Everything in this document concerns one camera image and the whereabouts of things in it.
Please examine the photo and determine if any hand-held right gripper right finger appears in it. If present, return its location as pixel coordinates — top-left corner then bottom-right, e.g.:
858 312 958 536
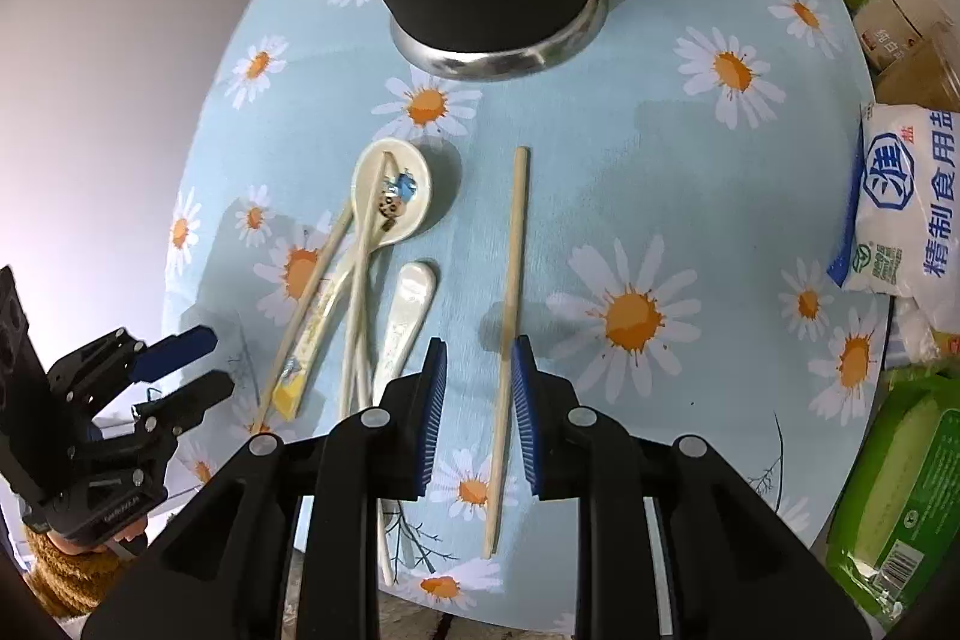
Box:
510 334 875 640

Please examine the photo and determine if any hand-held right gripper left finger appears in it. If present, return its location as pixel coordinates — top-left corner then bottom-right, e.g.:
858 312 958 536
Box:
79 336 451 640

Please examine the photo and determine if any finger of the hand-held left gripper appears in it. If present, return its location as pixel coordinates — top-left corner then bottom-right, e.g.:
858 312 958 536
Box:
136 371 235 436
127 325 218 382

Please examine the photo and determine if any plain cream soup spoon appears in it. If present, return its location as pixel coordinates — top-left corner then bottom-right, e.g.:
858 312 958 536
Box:
371 261 440 401

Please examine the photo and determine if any bundle of wooden chopsticks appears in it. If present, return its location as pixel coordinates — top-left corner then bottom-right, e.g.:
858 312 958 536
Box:
250 151 398 587

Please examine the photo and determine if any single light chopstick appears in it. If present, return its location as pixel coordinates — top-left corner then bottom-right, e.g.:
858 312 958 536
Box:
484 146 530 560

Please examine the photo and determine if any cream cartoon print spoon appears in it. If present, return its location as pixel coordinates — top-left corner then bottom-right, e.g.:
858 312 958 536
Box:
271 137 436 420

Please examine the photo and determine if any person's left forearm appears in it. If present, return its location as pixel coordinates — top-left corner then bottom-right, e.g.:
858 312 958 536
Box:
22 524 143 618

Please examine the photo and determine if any blue daisy print tablecloth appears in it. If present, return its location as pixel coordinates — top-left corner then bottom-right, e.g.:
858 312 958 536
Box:
161 0 893 618

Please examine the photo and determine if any green sugar bag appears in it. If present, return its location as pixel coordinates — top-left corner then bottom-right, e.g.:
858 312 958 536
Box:
825 366 960 633

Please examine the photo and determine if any clear plastic packet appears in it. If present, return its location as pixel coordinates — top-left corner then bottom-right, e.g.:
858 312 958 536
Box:
885 295 960 371

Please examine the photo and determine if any white and blue salt bag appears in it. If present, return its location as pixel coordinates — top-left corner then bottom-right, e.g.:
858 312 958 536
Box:
827 101 960 304

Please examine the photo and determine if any white lidded seasoning jar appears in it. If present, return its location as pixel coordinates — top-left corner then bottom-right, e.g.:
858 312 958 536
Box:
851 0 957 75

